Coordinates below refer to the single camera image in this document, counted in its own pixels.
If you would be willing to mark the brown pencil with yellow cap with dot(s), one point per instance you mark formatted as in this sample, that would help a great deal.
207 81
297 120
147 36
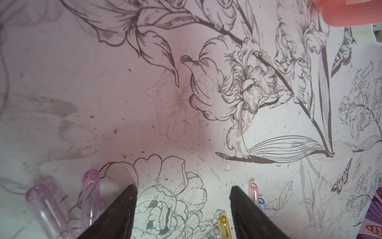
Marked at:
224 227

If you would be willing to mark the pink transparent pencil cap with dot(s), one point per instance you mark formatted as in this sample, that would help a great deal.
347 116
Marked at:
91 198

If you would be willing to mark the navy pencil with pink cap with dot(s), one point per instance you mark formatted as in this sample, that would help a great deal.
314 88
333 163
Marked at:
254 193

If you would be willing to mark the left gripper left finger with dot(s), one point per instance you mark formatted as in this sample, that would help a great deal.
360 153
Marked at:
117 220

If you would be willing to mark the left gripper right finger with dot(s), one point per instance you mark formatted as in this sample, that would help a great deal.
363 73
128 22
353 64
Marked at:
249 221

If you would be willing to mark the pink watering can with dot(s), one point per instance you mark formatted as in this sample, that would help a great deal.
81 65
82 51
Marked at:
349 13

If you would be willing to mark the blue pencil with clear cap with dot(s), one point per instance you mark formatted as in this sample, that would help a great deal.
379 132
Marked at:
216 233

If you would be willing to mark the navy pencil with blue cap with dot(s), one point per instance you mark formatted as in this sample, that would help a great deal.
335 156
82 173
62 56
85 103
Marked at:
262 205

